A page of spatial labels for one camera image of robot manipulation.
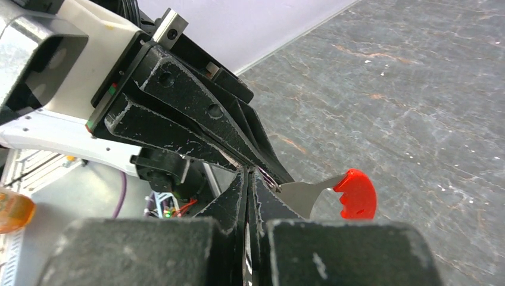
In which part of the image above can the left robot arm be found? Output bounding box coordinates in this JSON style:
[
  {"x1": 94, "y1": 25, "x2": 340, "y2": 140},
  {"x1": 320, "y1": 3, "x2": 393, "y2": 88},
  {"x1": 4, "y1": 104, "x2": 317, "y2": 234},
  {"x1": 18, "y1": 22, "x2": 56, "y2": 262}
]
[{"x1": 1, "y1": 1, "x2": 293, "y2": 199}]

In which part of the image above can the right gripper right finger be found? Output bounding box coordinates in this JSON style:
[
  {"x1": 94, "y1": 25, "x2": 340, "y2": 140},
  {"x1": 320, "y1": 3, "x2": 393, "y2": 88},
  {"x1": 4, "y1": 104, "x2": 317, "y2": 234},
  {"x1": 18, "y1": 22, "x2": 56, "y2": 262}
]
[{"x1": 248, "y1": 169, "x2": 300, "y2": 285}]

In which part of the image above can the white slotted cable duct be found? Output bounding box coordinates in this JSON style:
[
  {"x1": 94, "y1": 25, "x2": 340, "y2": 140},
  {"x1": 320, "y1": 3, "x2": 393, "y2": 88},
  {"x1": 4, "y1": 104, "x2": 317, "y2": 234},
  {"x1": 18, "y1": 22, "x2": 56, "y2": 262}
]
[{"x1": 1, "y1": 229, "x2": 24, "y2": 286}]

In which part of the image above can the aluminium frame rail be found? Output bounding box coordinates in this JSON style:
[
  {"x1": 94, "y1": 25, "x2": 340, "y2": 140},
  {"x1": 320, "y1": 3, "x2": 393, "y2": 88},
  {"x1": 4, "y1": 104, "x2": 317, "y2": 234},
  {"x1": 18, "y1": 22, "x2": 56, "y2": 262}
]
[{"x1": 1, "y1": 149, "x2": 88, "y2": 192}]

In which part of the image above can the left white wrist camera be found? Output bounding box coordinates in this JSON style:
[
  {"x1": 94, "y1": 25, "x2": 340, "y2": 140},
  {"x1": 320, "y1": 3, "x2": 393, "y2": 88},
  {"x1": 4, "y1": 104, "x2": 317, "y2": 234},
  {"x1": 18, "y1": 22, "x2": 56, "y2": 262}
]
[{"x1": 1, "y1": 1, "x2": 141, "y2": 123}]

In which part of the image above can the red key tag with keyring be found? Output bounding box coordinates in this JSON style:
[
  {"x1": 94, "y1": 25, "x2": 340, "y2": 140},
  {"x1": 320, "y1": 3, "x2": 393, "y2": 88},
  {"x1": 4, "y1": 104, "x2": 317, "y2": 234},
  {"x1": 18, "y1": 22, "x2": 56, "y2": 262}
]
[{"x1": 272, "y1": 169, "x2": 378, "y2": 220}]

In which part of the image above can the orange object at edge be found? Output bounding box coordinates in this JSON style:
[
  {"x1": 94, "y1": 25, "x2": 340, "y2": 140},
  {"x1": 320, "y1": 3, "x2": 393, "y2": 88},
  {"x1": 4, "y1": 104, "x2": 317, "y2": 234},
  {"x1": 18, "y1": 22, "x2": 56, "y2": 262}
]
[{"x1": 1, "y1": 187, "x2": 36, "y2": 234}]

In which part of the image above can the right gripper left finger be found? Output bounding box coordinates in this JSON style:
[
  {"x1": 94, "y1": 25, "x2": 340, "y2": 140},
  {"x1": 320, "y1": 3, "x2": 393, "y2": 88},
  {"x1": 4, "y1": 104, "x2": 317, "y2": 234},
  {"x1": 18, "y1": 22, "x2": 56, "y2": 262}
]
[{"x1": 197, "y1": 169, "x2": 248, "y2": 285}]

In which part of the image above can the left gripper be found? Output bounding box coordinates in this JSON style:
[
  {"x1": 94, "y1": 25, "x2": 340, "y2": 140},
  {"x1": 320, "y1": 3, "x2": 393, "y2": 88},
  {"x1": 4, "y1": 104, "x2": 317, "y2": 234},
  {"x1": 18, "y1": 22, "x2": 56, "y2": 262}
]
[{"x1": 86, "y1": 10, "x2": 294, "y2": 184}]

